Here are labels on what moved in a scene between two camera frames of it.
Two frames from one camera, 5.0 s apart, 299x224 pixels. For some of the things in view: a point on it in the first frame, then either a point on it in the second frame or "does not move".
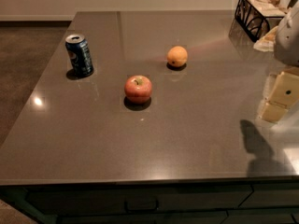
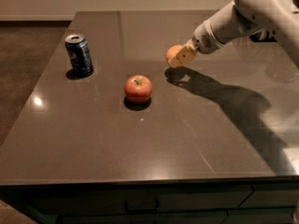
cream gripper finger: (282, 94) to (185, 54)
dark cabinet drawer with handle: (140, 200) does not move
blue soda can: (79, 55) does not move
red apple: (138, 89) does not move
